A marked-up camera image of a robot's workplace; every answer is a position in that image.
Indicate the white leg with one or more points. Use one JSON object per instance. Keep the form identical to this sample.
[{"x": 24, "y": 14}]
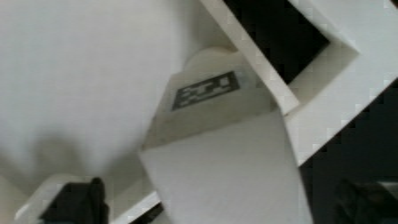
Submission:
[{"x": 216, "y": 152}]

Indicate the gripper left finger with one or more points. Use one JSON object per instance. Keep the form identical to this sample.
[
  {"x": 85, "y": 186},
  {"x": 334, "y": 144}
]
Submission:
[{"x": 78, "y": 206}]

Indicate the white U-shaped fence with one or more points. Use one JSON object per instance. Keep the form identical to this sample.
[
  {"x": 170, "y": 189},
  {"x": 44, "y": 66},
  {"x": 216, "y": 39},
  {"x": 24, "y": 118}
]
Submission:
[{"x": 350, "y": 72}]

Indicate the white square tabletop part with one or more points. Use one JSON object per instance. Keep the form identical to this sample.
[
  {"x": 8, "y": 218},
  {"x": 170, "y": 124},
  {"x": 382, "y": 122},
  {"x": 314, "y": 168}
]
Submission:
[{"x": 88, "y": 54}]

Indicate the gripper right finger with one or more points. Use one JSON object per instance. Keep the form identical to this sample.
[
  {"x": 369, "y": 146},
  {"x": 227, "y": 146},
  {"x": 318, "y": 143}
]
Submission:
[{"x": 366, "y": 203}]

